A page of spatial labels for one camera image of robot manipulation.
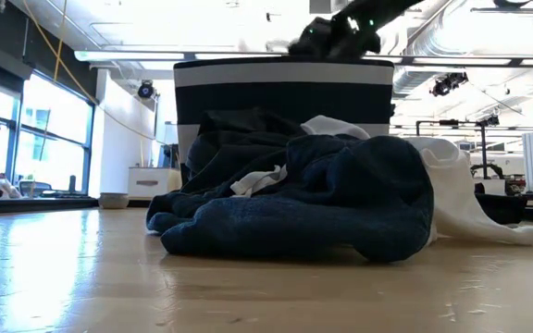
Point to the navy blue towel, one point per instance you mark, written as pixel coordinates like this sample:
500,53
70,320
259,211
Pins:
340,199

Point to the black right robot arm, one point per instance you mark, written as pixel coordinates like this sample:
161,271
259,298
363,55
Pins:
387,9

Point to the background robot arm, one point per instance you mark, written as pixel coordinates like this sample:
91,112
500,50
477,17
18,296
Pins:
488,170

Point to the black white striped basket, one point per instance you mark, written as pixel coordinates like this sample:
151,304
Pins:
285,92

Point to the black cloth garment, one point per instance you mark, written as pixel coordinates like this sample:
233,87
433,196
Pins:
239,139

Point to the white cloth strip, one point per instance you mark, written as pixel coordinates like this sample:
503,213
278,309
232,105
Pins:
257,180

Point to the black metal stand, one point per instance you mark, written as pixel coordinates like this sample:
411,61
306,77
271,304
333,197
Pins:
483,148

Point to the white plain garment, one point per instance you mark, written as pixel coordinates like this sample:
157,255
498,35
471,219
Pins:
456,199

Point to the dark small appliance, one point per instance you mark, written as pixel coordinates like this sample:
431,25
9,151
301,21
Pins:
169,156

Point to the ceiling light strip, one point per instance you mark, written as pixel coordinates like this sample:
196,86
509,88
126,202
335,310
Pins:
127,55

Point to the black bin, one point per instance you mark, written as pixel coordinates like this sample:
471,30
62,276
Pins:
502,208

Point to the white low cabinet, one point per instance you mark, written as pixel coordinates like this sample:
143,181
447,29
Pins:
151,182

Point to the grey round pot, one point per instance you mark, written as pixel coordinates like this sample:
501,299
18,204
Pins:
114,201

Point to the dark bottle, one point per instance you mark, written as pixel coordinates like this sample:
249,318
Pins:
72,184

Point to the black ceiling camera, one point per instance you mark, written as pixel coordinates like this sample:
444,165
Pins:
447,84

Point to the round black wall camera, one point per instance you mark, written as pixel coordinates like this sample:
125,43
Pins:
146,90

